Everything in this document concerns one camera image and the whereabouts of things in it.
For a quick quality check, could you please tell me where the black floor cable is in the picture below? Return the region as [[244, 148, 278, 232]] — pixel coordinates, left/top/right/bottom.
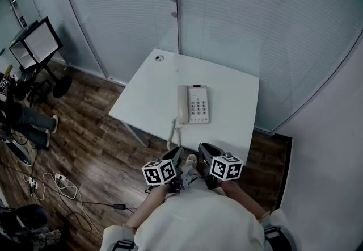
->
[[31, 156, 134, 232]]

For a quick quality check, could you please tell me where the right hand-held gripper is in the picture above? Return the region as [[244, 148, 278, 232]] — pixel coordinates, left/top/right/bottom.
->
[[197, 143, 244, 190]]

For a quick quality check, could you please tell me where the beige telephone handset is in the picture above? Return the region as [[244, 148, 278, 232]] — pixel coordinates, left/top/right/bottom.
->
[[177, 85, 190, 125]]

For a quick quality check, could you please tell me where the black round stool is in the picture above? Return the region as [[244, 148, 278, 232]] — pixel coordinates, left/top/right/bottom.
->
[[13, 204, 51, 231]]

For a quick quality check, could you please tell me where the white coiled telephone cord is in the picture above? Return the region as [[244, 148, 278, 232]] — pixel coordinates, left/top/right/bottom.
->
[[167, 116, 183, 150]]

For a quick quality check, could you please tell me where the white telephone base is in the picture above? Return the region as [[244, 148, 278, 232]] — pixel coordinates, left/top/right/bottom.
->
[[187, 85, 212, 124]]

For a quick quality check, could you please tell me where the person's left forearm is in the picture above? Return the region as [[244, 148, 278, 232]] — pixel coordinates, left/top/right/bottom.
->
[[126, 184, 171, 230]]

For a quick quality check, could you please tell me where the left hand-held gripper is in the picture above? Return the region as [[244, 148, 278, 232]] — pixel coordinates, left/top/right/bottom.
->
[[141, 146, 188, 194]]

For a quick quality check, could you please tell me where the person's white shirt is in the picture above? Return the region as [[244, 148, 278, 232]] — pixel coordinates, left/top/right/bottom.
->
[[99, 184, 296, 251]]

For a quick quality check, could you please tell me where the black arm strap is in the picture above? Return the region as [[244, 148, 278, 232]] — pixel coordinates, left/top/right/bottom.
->
[[263, 225, 288, 251], [111, 239, 134, 251]]

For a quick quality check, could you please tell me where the grey metal table leg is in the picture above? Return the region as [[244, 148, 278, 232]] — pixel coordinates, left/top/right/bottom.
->
[[121, 120, 151, 148]]

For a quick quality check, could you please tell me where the white floor cable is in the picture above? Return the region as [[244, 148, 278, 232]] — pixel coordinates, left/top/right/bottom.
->
[[36, 171, 103, 241]]

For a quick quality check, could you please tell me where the black round stand base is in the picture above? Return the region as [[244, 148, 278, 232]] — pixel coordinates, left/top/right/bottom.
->
[[52, 74, 73, 99]]

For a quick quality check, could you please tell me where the camouflage fabric bag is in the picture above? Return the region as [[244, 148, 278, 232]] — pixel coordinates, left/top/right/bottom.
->
[[29, 228, 62, 251]]

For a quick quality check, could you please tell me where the person's right forearm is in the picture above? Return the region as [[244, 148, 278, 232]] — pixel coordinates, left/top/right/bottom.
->
[[220, 179, 271, 223]]

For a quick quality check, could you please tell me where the white oval floor device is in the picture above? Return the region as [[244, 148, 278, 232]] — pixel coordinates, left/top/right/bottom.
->
[[5, 141, 33, 167]]

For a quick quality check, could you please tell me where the person's beige shoe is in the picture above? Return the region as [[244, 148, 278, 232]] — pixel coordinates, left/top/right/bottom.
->
[[185, 153, 199, 169]]

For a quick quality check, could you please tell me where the black-framed white light box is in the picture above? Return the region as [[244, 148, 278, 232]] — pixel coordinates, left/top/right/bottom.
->
[[8, 16, 64, 70]]

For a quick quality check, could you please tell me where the white table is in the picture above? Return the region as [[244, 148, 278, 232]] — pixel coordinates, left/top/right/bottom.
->
[[108, 48, 260, 164]]

